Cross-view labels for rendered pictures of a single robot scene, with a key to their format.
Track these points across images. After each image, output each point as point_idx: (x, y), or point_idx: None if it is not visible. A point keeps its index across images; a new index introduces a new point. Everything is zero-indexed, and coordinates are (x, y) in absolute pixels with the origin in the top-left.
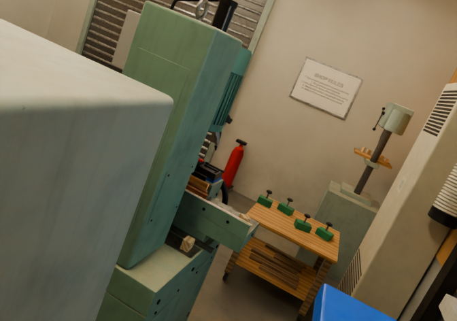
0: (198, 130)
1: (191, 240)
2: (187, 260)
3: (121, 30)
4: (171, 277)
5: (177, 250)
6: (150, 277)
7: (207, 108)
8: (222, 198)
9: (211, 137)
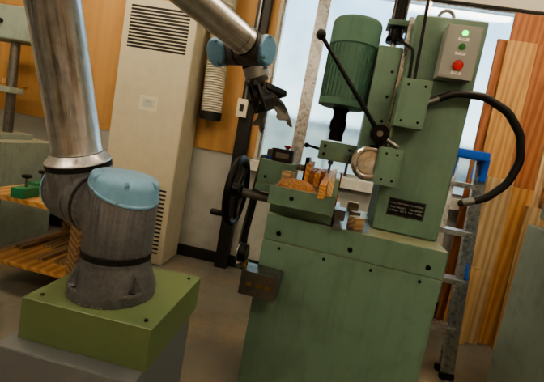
0: None
1: (354, 201)
2: (365, 212)
3: (478, 48)
4: None
5: (361, 213)
6: None
7: None
8: (248, 178)
9: (257, 120)
